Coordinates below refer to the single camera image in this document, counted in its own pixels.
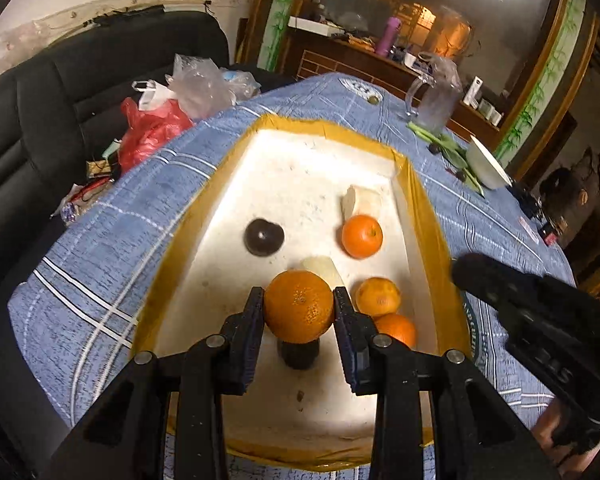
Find green leafy vegetable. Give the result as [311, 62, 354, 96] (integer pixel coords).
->
[407, 122, 484, 197]

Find glass pitcher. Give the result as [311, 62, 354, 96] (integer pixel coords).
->
[405, 52, 463, 134]

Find black leather sofa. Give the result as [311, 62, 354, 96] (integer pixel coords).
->
[0, 8, 230, 292]

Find white foam tray yellow rim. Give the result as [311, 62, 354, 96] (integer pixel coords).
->
[130, 112, 474, 474]

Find dark plum in tray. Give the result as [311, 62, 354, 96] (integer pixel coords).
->
[244, 218, 285, 257]

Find white bowl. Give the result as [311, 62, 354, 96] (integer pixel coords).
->
[466, 136, 512, 190]

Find blue plaid tablecloth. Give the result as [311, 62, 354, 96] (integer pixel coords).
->
[8, 74, 572, 425]

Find wooden cabinet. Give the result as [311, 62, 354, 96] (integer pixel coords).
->
[277, 29, 504, 151]

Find red plastic bag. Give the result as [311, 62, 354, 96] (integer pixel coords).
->
[118, 98, 193, 174]

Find purple thermos bottle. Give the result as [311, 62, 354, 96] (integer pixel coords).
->
[375, 16, 402, 58]

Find pale foam block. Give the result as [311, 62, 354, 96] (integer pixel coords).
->
[341, 185, 382, 221]

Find snack packets pile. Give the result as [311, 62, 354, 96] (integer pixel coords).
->
[53, 152, 121, 226]

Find orange tangerine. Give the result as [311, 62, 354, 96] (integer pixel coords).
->
[264, 270, 334, 344]
[341, 214, 384, 259]
[354, 276, 401, 318]

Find dark cherry near leaves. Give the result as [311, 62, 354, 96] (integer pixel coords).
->
[428, 143, 441, 155]

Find clear plastic bag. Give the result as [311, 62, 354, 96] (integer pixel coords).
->
[166, 54, 261, 122]

